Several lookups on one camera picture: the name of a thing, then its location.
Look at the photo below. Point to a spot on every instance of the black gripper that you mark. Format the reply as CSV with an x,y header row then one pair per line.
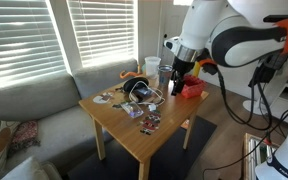
x,y
184,66

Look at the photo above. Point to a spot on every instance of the clear plastic packet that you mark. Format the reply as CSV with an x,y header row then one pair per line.
x,y
132,109

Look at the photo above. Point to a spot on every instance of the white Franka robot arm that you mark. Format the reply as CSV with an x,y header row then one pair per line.
x,y
237,26

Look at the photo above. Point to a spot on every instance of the red woven basket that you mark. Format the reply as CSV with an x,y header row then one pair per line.
x,y
194,87

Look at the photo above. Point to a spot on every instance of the metal tumbler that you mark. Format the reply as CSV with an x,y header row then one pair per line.
x,y
165,75

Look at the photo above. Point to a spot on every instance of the translucent plastic cup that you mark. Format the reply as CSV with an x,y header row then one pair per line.
x,y
152,66

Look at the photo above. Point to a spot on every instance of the white charger plug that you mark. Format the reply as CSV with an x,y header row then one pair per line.
x,y
152,107

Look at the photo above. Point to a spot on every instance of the dark rectangular pouch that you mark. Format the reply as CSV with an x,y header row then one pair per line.
x,y
143,94

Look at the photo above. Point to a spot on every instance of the black oval case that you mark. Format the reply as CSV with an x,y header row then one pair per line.
x,y
134,82

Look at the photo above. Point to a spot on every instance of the colourful snack packet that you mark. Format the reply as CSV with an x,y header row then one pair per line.
x,y
150,122

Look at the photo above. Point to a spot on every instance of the orange plush squid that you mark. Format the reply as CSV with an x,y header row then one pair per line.
x,y
128,74

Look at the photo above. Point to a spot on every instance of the wooden square table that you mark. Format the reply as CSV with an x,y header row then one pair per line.
x,y
130,130

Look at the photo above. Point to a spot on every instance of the small dark sticker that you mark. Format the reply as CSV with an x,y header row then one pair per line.
x,y
116,106

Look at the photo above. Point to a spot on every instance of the white door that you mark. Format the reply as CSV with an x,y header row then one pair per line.
x,y
170,20

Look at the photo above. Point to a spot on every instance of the dark floor rug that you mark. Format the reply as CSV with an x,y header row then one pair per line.
x,y
170,156

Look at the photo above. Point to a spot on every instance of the white round stand base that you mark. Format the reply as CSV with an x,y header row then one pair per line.
x,y
250,108

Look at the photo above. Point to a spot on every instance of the round santa sticker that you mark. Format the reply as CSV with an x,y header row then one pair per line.
x,y
101,98

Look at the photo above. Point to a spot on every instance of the white window blind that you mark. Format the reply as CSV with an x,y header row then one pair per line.
x,y
20,40
104,30

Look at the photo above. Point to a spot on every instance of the wooden framed crate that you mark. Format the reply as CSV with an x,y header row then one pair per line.
x,y
255,153

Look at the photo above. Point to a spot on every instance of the grey sofa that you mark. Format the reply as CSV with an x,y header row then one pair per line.
x,y
50,106

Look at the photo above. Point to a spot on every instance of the red floral cushion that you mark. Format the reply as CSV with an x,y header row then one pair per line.
x,y
25,135

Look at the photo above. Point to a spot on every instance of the plain white pillow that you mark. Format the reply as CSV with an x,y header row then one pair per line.
x,y
27,170

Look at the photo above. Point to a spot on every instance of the yellow post black top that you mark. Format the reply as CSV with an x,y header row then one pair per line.
x,y
196,69

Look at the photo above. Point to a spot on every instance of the orange wrist mount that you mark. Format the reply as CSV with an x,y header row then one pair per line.
x,y
206,62

